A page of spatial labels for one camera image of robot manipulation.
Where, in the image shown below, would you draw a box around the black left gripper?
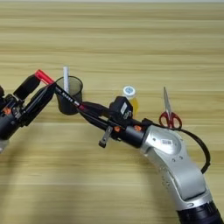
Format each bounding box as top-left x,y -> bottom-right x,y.
0,74 -> 58,140

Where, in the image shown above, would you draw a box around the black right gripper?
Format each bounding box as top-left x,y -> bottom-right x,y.
79,101 -> 147,148

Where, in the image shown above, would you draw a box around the black marker red cap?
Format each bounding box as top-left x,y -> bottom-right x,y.
34,69 -> 86,111

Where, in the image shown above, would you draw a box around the white pen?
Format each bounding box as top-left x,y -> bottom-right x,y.
63,66 -> 70,95

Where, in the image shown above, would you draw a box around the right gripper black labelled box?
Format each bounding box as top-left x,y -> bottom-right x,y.
108,95 -> 134,121

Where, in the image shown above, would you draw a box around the black mesh pen cup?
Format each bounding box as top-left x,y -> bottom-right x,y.
54,76 -> 84,116

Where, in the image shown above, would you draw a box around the orange juice bottle white cap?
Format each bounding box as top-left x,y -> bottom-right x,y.
122,85 -> 139,117

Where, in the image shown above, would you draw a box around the red handled scissors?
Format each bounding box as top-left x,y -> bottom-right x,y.
158,87 -> 183,130

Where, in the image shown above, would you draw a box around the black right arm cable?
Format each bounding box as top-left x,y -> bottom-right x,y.
151,121 -> 212,175

